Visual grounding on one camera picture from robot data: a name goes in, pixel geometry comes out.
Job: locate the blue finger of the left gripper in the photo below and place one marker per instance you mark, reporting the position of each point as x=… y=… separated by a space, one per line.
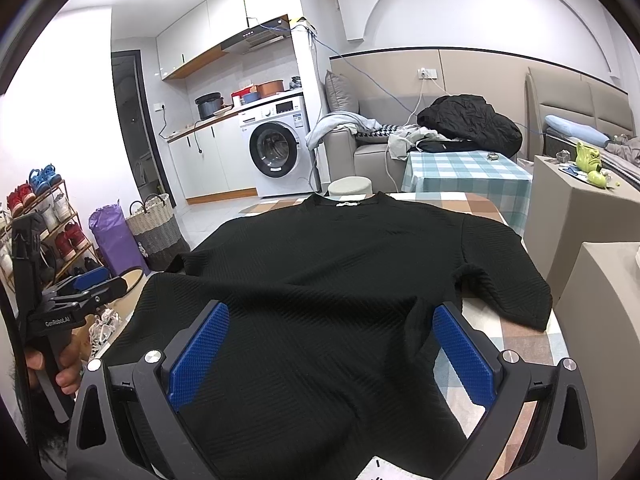
x=78 y=283
x=87 y=302

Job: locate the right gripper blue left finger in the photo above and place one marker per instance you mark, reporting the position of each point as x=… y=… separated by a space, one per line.
x=191 y=352

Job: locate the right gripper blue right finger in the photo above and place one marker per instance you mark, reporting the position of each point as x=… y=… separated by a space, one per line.
x=470 y=352

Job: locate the black knit sweater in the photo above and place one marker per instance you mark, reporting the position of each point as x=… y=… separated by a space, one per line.
x=320 y=319

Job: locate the light clothes pile on sofa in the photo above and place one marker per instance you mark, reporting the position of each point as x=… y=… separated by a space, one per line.
x=399 y=139

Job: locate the person's left hand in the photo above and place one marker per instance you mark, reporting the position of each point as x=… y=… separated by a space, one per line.
x=71 y=360

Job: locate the shoe rack with shoes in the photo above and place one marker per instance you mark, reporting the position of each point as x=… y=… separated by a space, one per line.
x=65 y=249

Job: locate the purple bag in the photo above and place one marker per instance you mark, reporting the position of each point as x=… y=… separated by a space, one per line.
x=116 y=243

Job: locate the woven laundry basket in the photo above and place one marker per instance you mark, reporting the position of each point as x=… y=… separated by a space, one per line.
x=154 y=226

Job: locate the teal plaid small table cloth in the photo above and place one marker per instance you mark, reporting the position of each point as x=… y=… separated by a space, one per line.
x=503 y=182

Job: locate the white kitchen cabinets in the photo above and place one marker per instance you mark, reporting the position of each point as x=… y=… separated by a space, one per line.
x=210 y=156

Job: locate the beige cube side table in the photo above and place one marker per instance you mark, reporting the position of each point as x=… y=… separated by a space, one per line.
x=565 y=212

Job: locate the white round stool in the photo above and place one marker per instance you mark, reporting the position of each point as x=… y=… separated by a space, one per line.
x=348 y=186

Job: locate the black cooking pot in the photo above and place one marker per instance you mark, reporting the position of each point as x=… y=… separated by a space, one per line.
x=208 y=104

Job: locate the grey sofa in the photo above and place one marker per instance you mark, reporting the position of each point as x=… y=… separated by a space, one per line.
x=357 y=146

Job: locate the green frog toy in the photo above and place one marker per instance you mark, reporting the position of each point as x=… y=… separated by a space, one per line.
x=589 y=167

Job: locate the black jacket on sofa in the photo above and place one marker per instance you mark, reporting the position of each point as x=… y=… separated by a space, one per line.
x=468 y=117

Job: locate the white washing machine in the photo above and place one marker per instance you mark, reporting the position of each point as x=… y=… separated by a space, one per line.
x=275 y=134

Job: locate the light blue pillow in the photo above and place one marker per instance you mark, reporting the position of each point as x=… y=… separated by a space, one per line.
x=577 y=131

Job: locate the orange pot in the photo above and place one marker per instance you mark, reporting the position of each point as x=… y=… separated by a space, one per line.
x=270 y=88

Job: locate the range hood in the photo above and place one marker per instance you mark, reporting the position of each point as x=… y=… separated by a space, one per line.
x=257 y=37

